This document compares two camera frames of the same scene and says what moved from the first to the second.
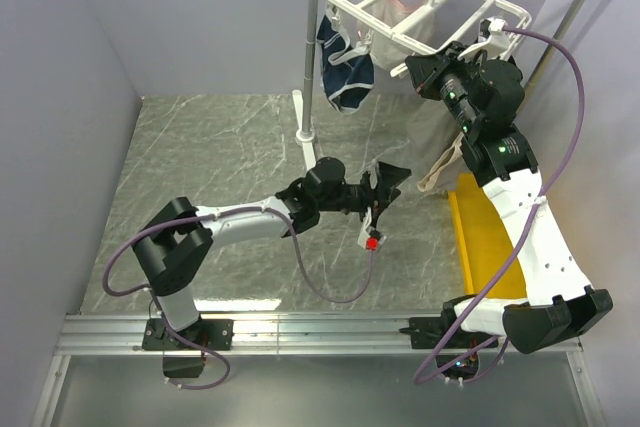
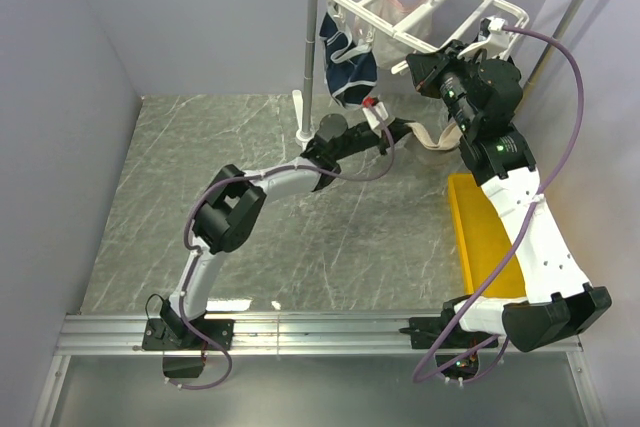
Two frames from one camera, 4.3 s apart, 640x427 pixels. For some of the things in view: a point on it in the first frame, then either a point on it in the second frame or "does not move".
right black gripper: x=427 y=71 does not move
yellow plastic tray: x=484 y=242 does not move
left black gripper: x=389 y=176 to x=400 y=129
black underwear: x=513 y=62 does not move
